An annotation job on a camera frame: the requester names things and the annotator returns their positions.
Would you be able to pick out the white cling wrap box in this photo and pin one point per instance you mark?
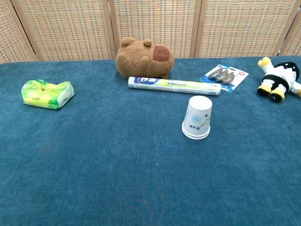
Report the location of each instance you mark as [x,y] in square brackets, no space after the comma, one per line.
[174,86]

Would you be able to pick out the blue blister pack of clips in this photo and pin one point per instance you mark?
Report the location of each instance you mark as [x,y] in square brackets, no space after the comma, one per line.
[225,76]

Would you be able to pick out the brown capybara plush toy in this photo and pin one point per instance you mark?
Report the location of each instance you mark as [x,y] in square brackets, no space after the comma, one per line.
[141,58]

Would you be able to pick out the black white plush doll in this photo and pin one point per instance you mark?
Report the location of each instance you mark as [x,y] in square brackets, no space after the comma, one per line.
[279,77]

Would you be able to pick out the green tissue pack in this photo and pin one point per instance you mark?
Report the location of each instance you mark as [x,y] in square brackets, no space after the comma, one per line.
[47,94]

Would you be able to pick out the blue velvet tablecloth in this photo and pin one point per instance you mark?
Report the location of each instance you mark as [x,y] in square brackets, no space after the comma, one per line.
[141,169]

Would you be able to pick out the woven rattan screen panel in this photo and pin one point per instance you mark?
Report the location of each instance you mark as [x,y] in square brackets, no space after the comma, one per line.
[295,44]
[155,21]
[242,28]
[11,35]
[65,28]

